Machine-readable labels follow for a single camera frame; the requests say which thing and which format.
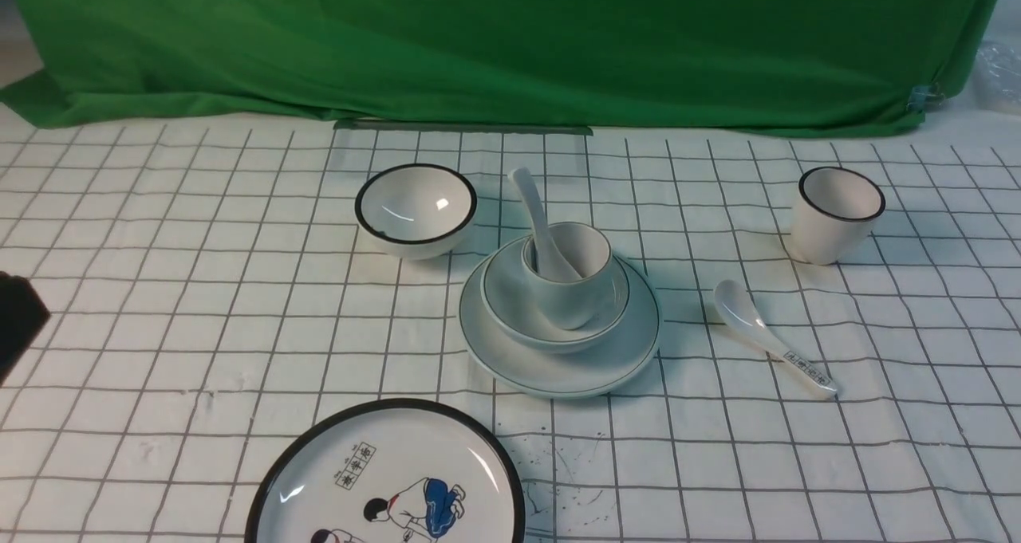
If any shallow white green-rimmed bowl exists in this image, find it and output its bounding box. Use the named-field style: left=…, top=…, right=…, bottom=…
left=480, top=235, right=630, bottom=355

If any plain white ceramic spoon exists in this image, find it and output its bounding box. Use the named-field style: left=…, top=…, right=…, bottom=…
left=508, top=167, right=581, bottom=284

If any white green-rimmed cup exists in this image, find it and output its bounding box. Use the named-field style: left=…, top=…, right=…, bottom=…
left=521, top=221, right=620, bottom=329

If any black-rimmed white bowl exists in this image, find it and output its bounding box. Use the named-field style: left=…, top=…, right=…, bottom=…
left=354, top=163, right=479, bottom=261

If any white green-rimmed plate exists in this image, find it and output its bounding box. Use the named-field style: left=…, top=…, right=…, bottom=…
left=459, top=255, right=664, bottom=399

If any white spoon with lettering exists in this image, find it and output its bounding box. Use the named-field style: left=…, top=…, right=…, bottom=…
left=712, top=279, right=839, bottom=399

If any black-rimmed illustrated plate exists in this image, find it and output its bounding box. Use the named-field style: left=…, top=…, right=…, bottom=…
left=243, top=398, right=526, bottom=542

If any white grid tablecloth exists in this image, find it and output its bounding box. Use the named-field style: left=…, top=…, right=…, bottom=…
left=1, top=119, right=1020, bottom=542

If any black-rimmed white cup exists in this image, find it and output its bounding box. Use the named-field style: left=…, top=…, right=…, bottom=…
left=790, top=166, right=886, bottom=266

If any green backdrop cloth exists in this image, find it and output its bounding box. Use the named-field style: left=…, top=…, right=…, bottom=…
left=2, top=0, right=998, bottom=139

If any metal clamp on cloth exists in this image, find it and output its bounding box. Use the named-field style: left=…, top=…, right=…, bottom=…
left=905, top=85, right=947, bottom=113

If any black object at left edge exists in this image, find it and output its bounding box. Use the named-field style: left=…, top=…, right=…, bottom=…
left=1, top=273, right=51, bottom=383

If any clear plastic sheet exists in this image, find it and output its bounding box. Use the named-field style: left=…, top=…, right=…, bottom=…
left=972, top=39, right=1020, bottom=116

